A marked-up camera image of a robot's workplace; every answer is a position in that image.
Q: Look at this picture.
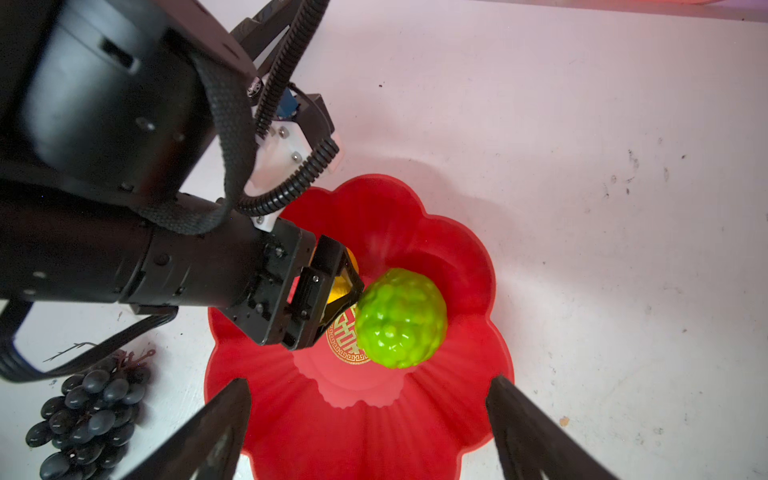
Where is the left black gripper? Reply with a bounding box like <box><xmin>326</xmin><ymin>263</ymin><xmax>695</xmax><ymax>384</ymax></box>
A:
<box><xmin>120</xmin><ymin>214</ymin><xmax>364</xmax><ymax>350</ymax></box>

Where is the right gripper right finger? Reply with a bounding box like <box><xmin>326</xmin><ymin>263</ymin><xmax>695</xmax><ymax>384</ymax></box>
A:
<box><xmin>486</xmin><ymin>375</ymin><xmax>615</xmax><ymax>480</ymax></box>

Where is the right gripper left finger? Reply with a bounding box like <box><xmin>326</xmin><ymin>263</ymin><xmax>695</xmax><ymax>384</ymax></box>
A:
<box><xmin>126</xmin><ymin>378</ymin><xmax>251</xmax><ymax>480</ymax></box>

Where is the yellow fake lemon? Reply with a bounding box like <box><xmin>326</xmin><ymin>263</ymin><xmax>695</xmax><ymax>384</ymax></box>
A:
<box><xmin>327</xmin><ymin>249</ymin><xmax>359</xmax><ymax>305</ymax></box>

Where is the bumpy green fake fruit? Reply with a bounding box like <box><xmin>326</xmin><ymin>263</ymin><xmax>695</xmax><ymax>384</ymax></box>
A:
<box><xmin>355</xmin><ymin>268</ymin><xmax>448</xmax><ymax>369</ymax></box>

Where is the black fake grape bunch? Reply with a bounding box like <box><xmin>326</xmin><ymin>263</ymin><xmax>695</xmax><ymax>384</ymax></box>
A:
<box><xmin>25</xmin><ymin>348</ymin><xmax>156</xmax><ymax>480</ymax></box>

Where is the red flower-shaped fruit bowl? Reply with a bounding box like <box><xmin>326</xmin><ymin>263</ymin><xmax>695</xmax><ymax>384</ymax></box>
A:
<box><xmin>204</xmin><ymin>175</ymin><xmax>513</xmax><ymax>479</ymax></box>

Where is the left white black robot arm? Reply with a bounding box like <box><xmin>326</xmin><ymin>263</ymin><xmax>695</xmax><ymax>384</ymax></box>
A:
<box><xmin>1</xmin><ymin>1</ymin><xmax>364</xmax><ymax>383</ymax></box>

